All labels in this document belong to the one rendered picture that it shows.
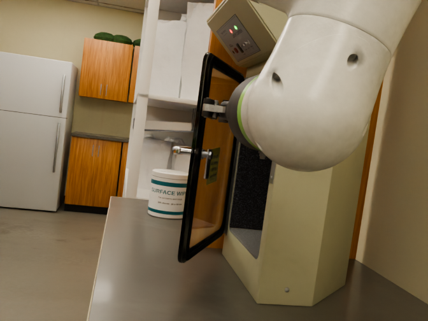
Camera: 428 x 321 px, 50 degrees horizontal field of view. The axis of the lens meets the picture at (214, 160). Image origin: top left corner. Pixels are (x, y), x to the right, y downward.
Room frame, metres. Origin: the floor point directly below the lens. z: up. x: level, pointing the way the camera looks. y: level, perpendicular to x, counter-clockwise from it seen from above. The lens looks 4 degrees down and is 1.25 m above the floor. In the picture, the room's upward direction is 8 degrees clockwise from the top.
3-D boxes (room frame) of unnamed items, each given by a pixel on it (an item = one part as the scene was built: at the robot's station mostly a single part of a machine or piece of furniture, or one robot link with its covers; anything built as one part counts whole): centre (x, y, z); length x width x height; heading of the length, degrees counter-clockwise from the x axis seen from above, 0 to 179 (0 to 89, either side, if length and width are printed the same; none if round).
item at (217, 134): (0.99, 0.00, 1.19); 0.30 x 0.01 x 0.40; 164
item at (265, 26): (0.98, -0.03, 1.46); 0.32 x 0.11 x 0.10; 11
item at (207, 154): (0.88, 0.01, 1.18); 0.02 x 0.02 x 0.06; 74
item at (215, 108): (0.62, 0.00, 1.28); 0.05 x 0.05 x 0.02; 13
